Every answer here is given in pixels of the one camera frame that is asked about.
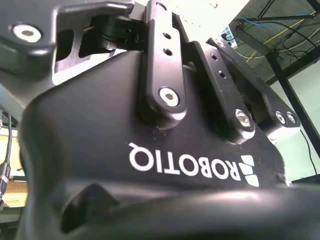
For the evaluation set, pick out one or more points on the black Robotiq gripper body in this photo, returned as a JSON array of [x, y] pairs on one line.
[[87, 130]]

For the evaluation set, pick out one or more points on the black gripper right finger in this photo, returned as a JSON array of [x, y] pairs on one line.
[[225, 82]]

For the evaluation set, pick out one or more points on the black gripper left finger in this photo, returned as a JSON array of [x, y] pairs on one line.
[[165, 62]]

